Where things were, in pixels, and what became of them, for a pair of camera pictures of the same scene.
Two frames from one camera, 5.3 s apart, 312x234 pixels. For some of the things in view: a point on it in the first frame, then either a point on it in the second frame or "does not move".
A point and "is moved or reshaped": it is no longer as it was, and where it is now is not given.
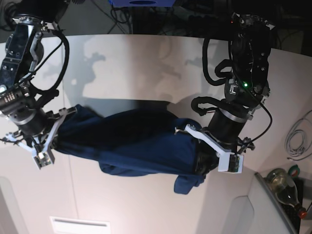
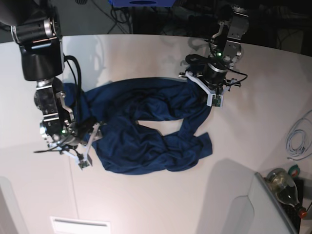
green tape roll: (294, 171) does not move
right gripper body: (224, 129) → (213, 76)
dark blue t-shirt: (136, 143) is moved or reshaped
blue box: (142, 3) does not move
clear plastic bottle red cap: (284, 187) does not move
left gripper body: (31, 122) → (74, 131)
